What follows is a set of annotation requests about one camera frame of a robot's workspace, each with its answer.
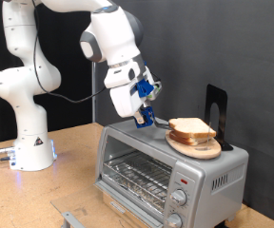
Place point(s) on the silver oven knob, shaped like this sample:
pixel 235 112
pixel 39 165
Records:
pixel 174 221
pixel 179 197

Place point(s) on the silver toaster oven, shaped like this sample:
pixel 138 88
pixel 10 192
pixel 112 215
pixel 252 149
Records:
pixel 206 196

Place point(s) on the round wooden plate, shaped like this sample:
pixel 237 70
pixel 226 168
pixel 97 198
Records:
pixel 200 152

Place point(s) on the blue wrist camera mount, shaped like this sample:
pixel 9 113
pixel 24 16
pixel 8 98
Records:
pixel 144 88

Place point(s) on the black metal bookend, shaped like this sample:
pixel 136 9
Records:
pixel 216 95

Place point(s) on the vertical metal pole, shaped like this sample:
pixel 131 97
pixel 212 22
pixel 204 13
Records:
pixel 93 104

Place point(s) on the glass oven door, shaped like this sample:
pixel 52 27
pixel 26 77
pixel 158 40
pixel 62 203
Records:
pixel 89 205

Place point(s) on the thin metal pin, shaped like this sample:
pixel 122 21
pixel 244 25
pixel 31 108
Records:
pixel 208 141

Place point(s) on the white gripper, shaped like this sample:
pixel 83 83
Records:
pixel 126 101

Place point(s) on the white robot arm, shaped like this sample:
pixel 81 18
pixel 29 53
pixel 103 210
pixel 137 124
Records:
pixel 23 88

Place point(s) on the spatula with blue block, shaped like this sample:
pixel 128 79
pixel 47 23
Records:
pixel 149 115

